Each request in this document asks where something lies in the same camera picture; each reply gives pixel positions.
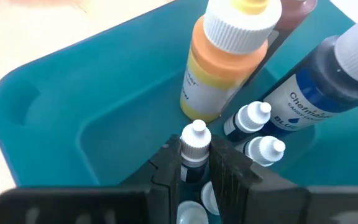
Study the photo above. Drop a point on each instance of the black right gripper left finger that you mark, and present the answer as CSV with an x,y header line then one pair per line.
x,y
163,174

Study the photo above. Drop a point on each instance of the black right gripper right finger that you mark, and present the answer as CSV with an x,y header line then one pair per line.
x,y
232,186

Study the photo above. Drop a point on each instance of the small dropper bottle white cap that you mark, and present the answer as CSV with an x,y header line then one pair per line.
x,y
191,213
196,146
249,119

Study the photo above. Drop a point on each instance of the large yellow food coloring bottle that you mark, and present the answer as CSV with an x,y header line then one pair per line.
x,y
222,62

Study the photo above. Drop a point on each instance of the large blue food coloring bottle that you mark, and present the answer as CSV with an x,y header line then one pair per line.
x,y
315,90

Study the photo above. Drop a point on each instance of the large pink food coloring bottle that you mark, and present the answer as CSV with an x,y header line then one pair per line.
x,y
294,14

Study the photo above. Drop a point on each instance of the teal plastic bin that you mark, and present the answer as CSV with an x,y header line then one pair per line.
x,y
89,109

